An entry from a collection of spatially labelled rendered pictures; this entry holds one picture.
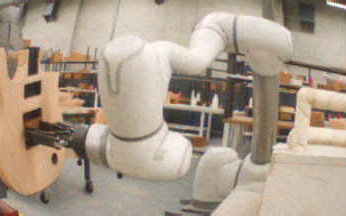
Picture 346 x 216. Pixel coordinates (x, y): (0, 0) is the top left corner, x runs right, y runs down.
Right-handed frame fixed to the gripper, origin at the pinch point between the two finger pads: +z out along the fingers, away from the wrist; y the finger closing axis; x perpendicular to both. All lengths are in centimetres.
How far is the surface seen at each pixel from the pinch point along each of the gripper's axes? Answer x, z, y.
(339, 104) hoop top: 16, -72, -11
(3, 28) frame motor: 28.8, 23.8, 5.8
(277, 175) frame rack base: 3, -61, -14
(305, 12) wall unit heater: 128, -107, 1082
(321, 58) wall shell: -19, -165, 1117
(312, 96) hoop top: 16, -66, -10
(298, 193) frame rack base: 0, -66, -14
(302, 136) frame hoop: 10, -64, -11
